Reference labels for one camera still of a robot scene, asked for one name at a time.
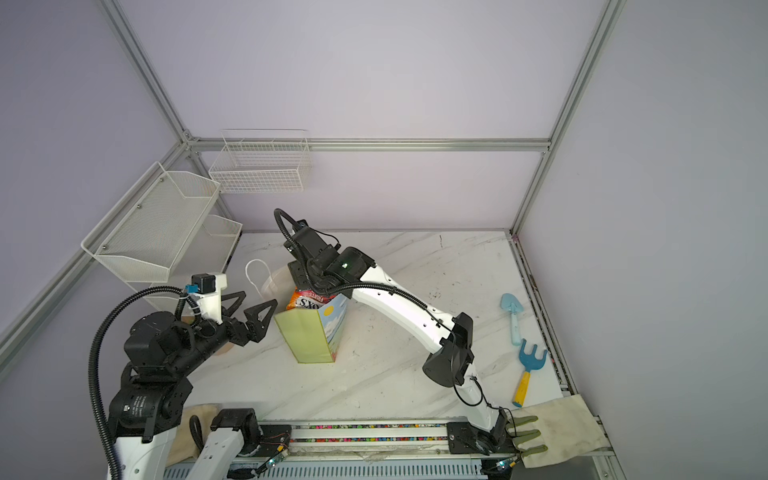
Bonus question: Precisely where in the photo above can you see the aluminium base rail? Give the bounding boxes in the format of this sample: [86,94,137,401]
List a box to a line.
[164,419,616,480]

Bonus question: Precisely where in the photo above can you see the white wire wall basket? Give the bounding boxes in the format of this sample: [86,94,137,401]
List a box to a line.
[208,129,312,194]

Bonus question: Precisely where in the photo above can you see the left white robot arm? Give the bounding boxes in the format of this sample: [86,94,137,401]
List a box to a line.
[87,285,278,479]

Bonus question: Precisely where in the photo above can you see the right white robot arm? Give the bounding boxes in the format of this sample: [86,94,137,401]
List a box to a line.
[274,208,508,454]

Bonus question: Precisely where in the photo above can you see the white green-fingered glove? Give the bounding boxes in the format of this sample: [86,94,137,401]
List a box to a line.
[506,395,610,469]

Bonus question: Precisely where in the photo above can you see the white mesh two-tier shelf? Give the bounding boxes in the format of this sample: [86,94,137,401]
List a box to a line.
[81,163,242,291]

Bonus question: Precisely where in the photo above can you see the potted green plant cup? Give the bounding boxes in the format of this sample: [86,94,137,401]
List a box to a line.
[215,342,235,356]

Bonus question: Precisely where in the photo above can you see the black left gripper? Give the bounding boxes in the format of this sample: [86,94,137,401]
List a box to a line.
[172,293,277,377]

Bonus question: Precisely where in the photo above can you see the floral paper gift bag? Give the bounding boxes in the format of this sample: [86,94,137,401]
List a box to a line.
[244,258,349,364]

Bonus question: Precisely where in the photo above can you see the light blue toy shovel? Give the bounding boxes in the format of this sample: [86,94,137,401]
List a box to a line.
[500,293,524,346]

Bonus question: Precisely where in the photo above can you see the red Fox's fruits candy bag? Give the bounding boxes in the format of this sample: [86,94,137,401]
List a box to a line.
[286,289,334,311]

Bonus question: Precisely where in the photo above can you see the blue toy rake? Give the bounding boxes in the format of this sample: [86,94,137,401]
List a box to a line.
[512,338,549,408]

